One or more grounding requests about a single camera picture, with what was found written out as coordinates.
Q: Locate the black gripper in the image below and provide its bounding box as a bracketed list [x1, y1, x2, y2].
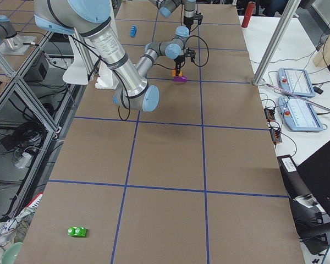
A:
[174, 48, 196, 70]
[183, 11, 203, 30]

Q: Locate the orange trapezoid block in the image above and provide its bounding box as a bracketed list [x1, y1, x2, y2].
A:
[172, 69, 183, 78]

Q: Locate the purple trapezoid block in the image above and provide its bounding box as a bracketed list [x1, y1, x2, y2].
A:
[173, 76, 188, 83]

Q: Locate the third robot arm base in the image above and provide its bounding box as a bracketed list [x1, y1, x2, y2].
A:
[0, 15, 36, 56]

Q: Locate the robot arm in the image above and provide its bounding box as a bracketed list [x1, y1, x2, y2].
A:
[149, 0, 203, 31]
[34, 0, 197, 112]

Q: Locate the blue block far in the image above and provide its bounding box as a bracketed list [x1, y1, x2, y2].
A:
[130, 25, 137, 38]

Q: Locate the red cylinder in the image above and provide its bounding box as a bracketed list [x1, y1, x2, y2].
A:
[241, 1, 256, 28]

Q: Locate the upper teach pendant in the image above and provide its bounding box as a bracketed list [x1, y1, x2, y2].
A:
[277, 68, 315, 98]

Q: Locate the teach pendant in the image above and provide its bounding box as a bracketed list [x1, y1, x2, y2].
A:
[277, 96, 323, 132]
[277, 68, 315, 98]

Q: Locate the lower teach pendant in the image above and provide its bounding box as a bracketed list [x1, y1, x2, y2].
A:
[277, 96, 323, 132]

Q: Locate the white remote control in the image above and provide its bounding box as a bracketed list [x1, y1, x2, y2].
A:
[282, 157, 297, 173]

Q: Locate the black laptop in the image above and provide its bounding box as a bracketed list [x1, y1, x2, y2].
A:
[298, 140, 330, 216]

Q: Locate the green double block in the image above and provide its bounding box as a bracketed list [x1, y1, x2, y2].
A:
[67, 226, 87, 238]

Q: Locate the crumpled patterned cloth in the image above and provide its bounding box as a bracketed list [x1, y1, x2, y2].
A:
[0, 207, 36, 263]

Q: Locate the green bowl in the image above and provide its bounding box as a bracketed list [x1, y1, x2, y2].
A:
[1, 242, 23, 264]

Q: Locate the white camera stand column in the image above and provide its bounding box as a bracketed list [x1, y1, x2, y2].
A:
[63, 33, 119, 90]

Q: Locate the aluminium post at table edge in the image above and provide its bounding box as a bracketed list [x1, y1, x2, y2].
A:
[252, 0, 301, 86]

